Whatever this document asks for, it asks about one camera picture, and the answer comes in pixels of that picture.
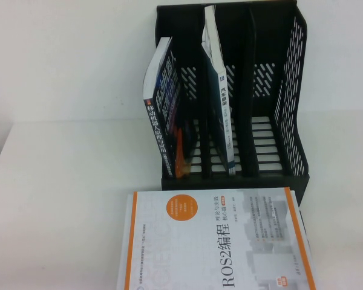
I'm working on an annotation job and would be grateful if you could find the dark blue robot cover book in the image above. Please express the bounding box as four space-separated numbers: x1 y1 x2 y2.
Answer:
142 36 197 179

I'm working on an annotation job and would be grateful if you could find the teal book with white spine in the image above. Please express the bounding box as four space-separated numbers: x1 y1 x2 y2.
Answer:
200 4 238 176

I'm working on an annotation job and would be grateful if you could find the white orange ROS2 book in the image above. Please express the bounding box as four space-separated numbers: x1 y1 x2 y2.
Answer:
116 186 317 290

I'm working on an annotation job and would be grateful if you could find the black plastic book stand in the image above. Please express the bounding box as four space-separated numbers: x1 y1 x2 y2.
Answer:
155 2 311 192

